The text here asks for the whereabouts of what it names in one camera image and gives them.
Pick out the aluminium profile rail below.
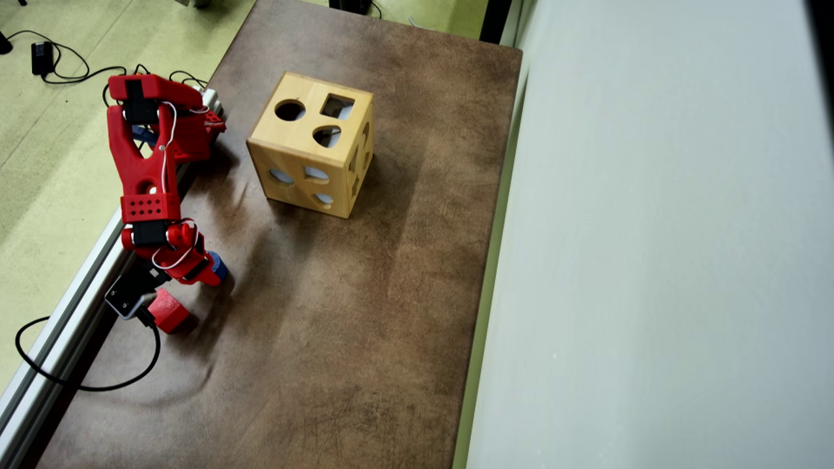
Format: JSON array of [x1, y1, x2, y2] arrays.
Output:
[[0, 85, 225, 469]]

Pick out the black camera cable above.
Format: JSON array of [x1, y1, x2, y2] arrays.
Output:
[[14, 311, 162, 393]]

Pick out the brown table mat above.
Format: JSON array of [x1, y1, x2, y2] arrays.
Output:
[[23, 0, 523, 469]]

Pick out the black power adapter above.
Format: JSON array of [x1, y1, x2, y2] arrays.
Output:
[[31, 41, 55, 76]]

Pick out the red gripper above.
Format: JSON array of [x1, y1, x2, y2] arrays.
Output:
[[150, 220, 224, 288]]

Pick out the red wooden cube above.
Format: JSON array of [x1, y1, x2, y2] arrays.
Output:
[[149, 289, 192, 335]]

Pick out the wooden shape sorter box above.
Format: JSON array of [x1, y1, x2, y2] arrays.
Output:
[[246, 70, 376, 220]]

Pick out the black vertical post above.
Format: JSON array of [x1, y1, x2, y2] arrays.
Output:
[[480, 0, 515, 45]]

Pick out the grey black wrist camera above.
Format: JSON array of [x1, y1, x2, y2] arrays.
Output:
[[104, 263, 171, 320]]

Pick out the black adapter cable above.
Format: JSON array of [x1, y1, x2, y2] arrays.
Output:
[[0, 29, 129, 109]]

